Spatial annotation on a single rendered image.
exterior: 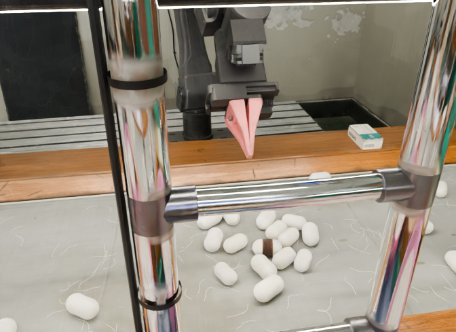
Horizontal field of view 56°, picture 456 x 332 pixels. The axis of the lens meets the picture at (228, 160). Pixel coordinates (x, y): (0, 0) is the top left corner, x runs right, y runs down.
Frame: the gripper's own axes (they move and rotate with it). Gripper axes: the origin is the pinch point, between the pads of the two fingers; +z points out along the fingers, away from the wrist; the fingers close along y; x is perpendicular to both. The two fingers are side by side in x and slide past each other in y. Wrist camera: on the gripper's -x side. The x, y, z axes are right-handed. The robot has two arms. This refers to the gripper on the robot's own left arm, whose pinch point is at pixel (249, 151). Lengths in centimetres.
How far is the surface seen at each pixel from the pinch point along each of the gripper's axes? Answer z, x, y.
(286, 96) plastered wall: -106, 177, 66
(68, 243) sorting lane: 10.1, 1.2, -24.5
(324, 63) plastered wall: -120, 162, 90
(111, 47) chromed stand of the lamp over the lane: 10.8, -39.5, -13.5
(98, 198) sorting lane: 2.6, 7.6, -21.8
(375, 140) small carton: -3.1, 6.9, 22.8
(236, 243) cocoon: 13.1, -3.5, -4.0
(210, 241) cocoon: 12.5, -3.3, -7.1
